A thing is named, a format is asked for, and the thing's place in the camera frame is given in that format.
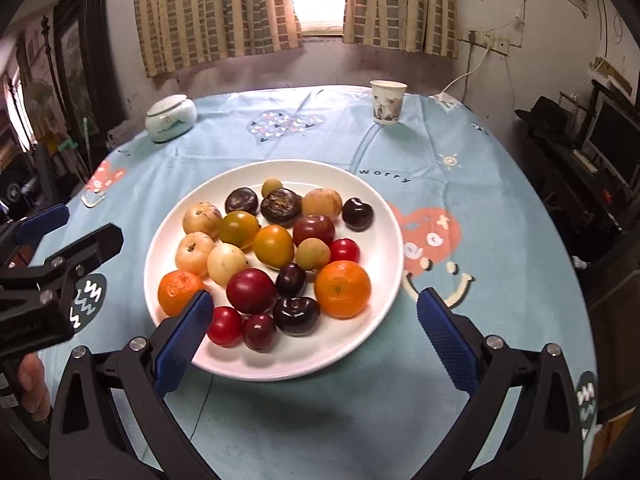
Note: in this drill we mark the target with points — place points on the light blue printed tablecloth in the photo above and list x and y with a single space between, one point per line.
378 413

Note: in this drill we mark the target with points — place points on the wall power strip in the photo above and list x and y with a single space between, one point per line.
488 40

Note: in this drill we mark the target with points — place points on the person's left hand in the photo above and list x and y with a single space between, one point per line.
36 396

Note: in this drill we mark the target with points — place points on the computer monitor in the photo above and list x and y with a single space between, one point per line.
613 135

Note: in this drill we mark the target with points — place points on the small tan longan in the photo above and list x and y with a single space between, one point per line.
270 185

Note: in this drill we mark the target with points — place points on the round tan longan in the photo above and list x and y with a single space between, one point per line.
312 254

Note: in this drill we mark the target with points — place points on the pale yellow spotted fruit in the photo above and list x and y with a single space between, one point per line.
224 261

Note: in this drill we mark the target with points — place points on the yellow green tomato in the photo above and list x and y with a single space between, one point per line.
238 228

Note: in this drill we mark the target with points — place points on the dark red plum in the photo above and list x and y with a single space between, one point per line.
314 226

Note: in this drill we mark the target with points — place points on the standing fan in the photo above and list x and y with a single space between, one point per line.
38 99

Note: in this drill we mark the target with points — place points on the striped orange pepino melon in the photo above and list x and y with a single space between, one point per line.
325 201

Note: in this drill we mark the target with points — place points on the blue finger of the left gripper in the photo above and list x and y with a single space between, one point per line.
88 253
31 230

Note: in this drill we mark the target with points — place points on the white paper cup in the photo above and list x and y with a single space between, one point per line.
388 97

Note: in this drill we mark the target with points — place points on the orange yellow tomato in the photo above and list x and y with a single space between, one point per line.
273 246

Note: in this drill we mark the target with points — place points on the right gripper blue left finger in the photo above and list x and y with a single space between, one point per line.
176 340

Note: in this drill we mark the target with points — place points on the small red cherry tomato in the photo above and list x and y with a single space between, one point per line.
345 249

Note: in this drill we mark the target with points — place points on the dark purple plum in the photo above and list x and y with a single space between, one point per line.
296 316

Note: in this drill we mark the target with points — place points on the white ceramic lidded jar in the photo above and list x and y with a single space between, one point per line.
170 117

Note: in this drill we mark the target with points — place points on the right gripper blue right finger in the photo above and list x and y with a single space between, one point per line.
456 353

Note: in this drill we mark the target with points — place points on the right checkered curtain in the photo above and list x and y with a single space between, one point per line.
424 26

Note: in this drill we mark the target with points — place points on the large orange mandarin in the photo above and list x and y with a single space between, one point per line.
176 290

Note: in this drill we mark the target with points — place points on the orange mandarin on plate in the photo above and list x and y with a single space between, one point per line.
342 289

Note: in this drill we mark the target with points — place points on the checkered curtain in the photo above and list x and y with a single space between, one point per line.
176 34
424 26

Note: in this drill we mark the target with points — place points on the tan round pear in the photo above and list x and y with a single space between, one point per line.
192 253

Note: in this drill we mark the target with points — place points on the dark cherry plum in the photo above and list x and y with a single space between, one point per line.
357 215

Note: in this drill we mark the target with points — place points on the left checkered curtain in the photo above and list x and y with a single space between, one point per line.
176 34

